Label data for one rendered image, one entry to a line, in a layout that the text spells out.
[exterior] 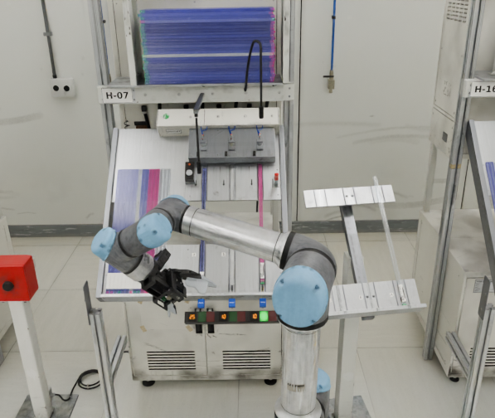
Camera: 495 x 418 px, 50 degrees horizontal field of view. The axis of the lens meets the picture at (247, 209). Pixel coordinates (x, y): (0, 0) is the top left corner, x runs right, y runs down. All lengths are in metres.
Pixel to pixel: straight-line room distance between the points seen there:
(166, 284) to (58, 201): 2.80
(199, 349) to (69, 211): 1.99
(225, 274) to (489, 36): 1.43
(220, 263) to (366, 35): 2.14
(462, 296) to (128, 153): 1.52
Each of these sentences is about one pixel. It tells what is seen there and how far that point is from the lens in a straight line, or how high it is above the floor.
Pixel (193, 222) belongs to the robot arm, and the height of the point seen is 1.21.
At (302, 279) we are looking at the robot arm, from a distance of 1.12.
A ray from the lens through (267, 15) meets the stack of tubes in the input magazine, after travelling 2.09.
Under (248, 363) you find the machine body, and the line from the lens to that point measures 2.53.
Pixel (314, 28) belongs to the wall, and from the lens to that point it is 3.63.
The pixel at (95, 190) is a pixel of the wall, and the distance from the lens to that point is 4.02.
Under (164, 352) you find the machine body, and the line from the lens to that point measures 2.52.
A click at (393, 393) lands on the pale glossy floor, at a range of 2.68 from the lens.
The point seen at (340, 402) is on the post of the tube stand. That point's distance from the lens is 2.40.
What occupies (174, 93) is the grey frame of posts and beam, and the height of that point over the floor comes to 1.35.
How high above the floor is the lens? 1.77
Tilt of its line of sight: 24 degrees down
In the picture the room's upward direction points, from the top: 1 degrees counter-clockwise
